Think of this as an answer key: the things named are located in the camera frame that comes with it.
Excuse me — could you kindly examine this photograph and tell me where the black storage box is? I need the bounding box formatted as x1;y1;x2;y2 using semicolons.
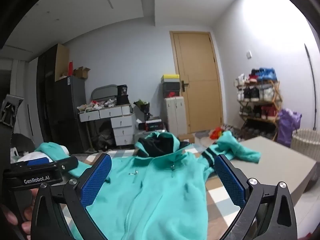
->
162;82;181;98

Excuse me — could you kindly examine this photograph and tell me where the flat cardboard box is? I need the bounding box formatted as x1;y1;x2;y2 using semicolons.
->
178;133;196;142

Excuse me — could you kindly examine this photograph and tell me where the white desk with drawers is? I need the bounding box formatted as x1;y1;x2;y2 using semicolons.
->
79;104;137;147

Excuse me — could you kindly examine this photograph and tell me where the pile of desk clutter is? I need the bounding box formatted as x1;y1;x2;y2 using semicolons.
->
77;99;118;112

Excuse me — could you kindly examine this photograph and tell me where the black strap with grey buckle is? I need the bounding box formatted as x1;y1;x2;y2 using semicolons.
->
0;94;24;165

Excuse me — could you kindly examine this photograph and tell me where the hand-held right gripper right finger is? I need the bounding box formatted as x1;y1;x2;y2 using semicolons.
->
214;154;298;240

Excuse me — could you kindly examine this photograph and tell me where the dark grey refrigerator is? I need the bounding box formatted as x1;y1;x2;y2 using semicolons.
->
54;75;87;153

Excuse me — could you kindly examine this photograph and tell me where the red orange bag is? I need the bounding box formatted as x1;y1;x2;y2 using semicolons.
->
209;127;223;139

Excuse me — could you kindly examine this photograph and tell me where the black bag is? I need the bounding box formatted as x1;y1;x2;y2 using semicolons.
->
96;127;116;148

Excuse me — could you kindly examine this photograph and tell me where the teal zip hoodie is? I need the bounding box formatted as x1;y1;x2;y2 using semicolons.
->
35;130;262;240

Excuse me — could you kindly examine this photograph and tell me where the black shoe box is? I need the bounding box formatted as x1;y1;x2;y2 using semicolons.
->
136;119;166;132

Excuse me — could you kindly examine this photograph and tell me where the dark cloth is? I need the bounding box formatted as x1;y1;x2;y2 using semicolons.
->
11;133;36;153

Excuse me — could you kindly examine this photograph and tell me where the wooden door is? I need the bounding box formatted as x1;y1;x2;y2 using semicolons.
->
170;31;224;133

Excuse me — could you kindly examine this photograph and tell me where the tall black wardrobe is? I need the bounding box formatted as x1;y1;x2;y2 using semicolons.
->
36;44;70;143

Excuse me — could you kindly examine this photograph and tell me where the open cardboard box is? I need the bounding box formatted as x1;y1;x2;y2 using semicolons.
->
73;66;91;79

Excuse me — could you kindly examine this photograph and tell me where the checked bed sheet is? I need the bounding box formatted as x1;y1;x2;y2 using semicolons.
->
60;150;240;240

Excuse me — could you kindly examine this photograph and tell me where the purple garment bag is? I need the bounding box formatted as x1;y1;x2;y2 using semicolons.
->
277;108;303;148

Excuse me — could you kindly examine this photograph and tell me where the person's left hand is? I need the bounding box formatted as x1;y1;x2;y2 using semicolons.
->
0;204;35;234

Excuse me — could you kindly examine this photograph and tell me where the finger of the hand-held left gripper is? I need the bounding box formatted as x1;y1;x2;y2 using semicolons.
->
26;157;57;166
56;155;79;173

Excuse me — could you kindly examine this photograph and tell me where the grey bed mattress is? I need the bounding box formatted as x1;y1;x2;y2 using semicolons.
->
235;136;318;205

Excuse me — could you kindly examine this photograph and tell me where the white laundry basket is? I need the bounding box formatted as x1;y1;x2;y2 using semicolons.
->
292;128;320;161

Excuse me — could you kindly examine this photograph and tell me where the black wrapped flower bouquet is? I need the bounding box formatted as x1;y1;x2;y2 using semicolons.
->
133;99;151;121

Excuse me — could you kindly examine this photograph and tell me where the yellow lid box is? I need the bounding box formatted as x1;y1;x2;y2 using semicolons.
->
161;74;181;83

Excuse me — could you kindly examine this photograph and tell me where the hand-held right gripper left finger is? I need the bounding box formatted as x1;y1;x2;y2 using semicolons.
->
30;153;112;240

